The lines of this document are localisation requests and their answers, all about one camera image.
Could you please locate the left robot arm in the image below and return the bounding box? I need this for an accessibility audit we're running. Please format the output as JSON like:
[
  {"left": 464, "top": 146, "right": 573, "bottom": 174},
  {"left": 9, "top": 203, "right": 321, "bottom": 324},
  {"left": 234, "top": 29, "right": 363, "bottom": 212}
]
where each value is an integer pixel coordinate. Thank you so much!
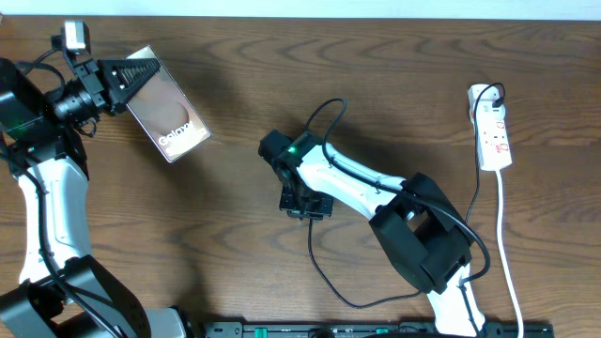
[{"left": 1, "top": 58, "right": 193, "bottom": 337}]

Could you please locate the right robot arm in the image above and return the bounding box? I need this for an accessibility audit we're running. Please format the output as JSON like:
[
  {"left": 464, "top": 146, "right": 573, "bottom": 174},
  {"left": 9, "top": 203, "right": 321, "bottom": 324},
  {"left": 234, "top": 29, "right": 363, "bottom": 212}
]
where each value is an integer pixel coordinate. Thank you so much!
[{"left": 258, "top": 130, "right": 485, "bottom": 337}]

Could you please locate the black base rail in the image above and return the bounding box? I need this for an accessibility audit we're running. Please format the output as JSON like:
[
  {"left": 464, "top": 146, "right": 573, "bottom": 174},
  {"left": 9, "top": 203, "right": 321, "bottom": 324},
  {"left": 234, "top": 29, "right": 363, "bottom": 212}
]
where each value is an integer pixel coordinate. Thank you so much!
[{"left": 201, "top": 321, "right": 555, "bottom": 338}]

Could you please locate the black charger cable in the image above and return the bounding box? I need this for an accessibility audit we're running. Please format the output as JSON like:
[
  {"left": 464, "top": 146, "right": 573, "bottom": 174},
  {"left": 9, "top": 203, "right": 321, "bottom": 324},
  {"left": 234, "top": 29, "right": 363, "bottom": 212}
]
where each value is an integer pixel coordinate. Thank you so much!
[{"left": 307, "top": 82, "right": 507, "bottom": 310}]

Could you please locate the white power strip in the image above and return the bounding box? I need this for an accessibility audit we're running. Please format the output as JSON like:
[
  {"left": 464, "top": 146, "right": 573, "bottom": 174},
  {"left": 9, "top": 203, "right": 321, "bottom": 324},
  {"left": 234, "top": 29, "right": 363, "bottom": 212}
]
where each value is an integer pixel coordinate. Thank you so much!
[{"left": 468, "top": 84, "right": 513, "bottom": 172}]

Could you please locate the white power strip cord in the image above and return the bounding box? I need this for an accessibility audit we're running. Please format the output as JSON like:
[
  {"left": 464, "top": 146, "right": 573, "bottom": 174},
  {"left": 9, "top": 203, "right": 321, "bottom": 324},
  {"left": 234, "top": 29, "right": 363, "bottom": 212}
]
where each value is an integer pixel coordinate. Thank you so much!
[{"left": 494, "top": 169, "right": 525, "bottom": 338}]

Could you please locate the bronze Galaxy smartphone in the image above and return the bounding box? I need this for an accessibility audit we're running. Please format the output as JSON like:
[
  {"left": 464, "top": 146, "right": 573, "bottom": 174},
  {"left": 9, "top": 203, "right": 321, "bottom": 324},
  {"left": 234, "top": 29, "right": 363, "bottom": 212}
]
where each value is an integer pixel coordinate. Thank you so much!
[{"left": 127, "top": 45, "right": 211, "bottom": 162}]

